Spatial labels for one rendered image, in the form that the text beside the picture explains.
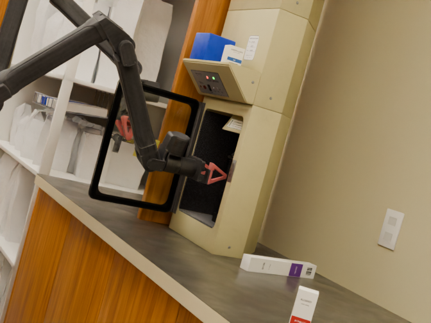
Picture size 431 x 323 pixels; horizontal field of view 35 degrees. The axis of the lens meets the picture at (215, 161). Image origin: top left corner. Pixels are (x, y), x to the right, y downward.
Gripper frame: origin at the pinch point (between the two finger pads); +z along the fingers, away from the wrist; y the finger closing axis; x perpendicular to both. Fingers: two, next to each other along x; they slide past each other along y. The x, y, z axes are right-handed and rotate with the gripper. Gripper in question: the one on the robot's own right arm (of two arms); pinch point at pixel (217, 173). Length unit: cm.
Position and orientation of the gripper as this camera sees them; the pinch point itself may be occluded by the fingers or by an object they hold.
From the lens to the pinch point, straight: 219.7
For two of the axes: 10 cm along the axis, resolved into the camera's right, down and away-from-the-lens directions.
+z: 8.5, 1.9, 5.0
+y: -4.7, -1.8, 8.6
